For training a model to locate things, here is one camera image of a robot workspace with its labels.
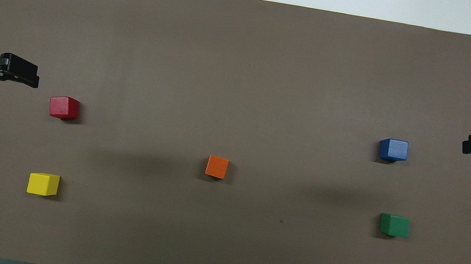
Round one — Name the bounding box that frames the green wooden block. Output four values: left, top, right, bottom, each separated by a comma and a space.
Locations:
378, 213, 411, 239

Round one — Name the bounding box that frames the orange wooden block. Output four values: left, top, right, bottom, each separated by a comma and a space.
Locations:
204, 154, 230, 181

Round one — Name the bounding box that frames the brown table mat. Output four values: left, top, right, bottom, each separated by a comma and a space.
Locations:
0, 0, 471, 264

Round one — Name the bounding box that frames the yellow wooden block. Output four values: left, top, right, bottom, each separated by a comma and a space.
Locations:
26, 171, 61, 199

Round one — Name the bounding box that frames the red wooden block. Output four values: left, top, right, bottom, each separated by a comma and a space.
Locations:
48, 94, 81, 122

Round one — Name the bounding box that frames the blue wooden block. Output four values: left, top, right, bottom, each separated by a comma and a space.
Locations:
377, 137, 410, 165

